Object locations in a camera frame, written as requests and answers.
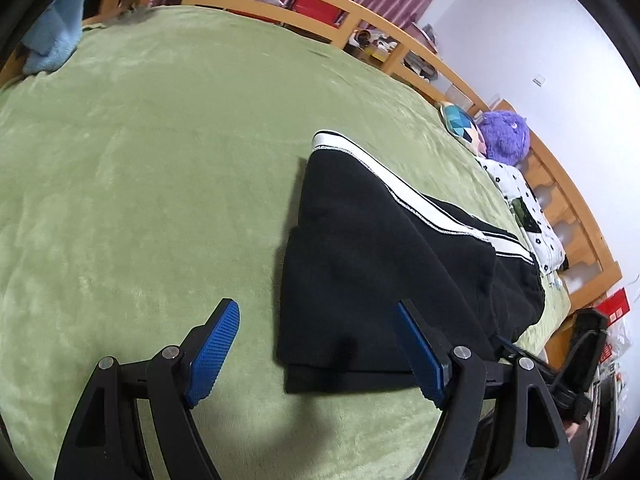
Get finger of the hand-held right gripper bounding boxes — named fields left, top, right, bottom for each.
left=492, top=335, right=556, bottom=378

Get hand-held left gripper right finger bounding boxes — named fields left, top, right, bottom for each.
left=395, top=300, right=578, bottom=480

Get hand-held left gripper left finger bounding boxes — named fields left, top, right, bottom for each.
left=52, top=298, right=242, bottom=480

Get black pants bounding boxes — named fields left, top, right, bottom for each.
left=274, top=130, right=547, bottom=395

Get red box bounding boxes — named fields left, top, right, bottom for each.
left=595, top=289, right=632, bottom=324

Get white floral pillow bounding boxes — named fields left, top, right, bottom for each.
left=475, top=157, right=567, bottom=274

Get dark green pouch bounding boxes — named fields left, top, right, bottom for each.
left=512, top=197, right=542, bottom=235

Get green fleece blanket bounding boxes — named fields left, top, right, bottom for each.
left=0, top=5, right=572, bottom=480

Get purple plush toy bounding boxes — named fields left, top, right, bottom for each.
left=475, top=110, right=531, bottom=166

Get geometric patterned pillow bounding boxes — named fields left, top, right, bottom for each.
left=438, top=102, right=489, bottom=154

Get light blue fleece garment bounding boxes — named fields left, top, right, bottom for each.
left=22, top=0, right=87, bottom=76

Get wooden bed frame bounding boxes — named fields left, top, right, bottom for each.
left=0, top=0, right=623, bottom=361

